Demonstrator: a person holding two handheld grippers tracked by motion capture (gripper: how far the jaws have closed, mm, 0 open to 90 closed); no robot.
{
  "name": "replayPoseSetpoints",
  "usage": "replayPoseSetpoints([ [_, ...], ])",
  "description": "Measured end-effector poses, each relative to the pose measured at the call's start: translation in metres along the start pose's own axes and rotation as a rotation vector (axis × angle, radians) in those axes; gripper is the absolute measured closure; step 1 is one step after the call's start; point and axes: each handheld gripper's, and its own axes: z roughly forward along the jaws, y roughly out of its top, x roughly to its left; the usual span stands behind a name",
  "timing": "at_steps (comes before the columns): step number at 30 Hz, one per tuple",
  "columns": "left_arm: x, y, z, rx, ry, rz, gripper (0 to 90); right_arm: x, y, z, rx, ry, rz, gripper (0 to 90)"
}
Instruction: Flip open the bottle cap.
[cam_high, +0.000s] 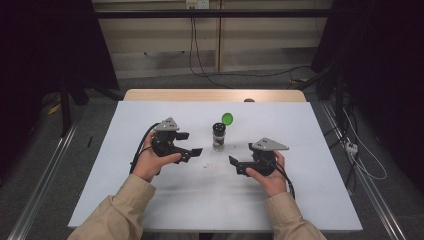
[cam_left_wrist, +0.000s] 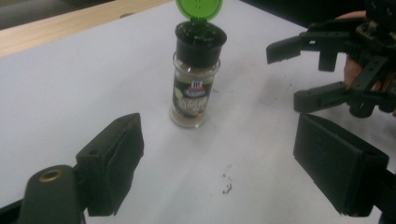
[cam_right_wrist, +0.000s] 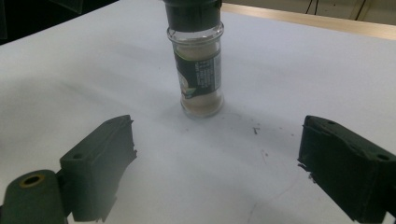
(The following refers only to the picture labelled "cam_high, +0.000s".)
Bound white wall socket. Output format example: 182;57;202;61
185;0;210;10

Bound black horizontal bar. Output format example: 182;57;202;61
94;8;334;19

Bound clear spice jar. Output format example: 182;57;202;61
212;122;227;152

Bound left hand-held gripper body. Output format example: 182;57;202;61
151;116;194;165

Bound person's right hand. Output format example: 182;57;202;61
245;150;288;198

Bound metal floor rail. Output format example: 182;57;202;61
319;100;407;240
7;122;78;240

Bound wooden table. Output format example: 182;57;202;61
123;88;307;103

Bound white cable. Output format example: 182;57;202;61
342;109;388;182

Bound black stand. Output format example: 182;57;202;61
57;77;88;138

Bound black hanging cables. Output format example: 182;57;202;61
188;16;313;90

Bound left hand-held gripper black cable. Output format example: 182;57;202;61
128;122;162;175

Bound black curtain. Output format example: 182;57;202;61
310;0;424;193
0;0;120;174

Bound hand-held gripper black cable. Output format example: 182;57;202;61
128;122;162;175
263;156;296;200

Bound green jar lid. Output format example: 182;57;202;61
221;112;235;127

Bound white table board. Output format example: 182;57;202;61
67;100;364;233

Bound right hand-held gripper black cable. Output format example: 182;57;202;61
263;156;296;200

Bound person's left hand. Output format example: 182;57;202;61
131;130;183;183

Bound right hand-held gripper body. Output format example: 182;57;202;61
235;137;290;178

